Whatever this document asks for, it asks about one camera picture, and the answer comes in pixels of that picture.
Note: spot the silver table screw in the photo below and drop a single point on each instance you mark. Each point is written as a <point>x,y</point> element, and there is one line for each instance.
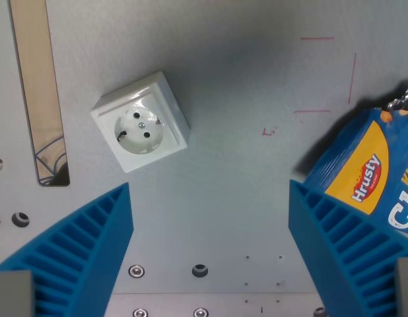
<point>200,312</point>
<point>140,312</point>
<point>136,271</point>

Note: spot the dark table screw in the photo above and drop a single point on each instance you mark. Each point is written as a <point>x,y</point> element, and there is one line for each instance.
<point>319,312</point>

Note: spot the white wall power socket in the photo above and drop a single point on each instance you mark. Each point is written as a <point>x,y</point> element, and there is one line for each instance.
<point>141,122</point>

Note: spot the blue Hrusty snack bag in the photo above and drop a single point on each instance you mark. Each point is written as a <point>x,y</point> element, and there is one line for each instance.
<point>365,168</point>

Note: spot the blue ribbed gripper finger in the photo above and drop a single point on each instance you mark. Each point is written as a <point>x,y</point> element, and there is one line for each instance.
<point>78,244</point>
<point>349,251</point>

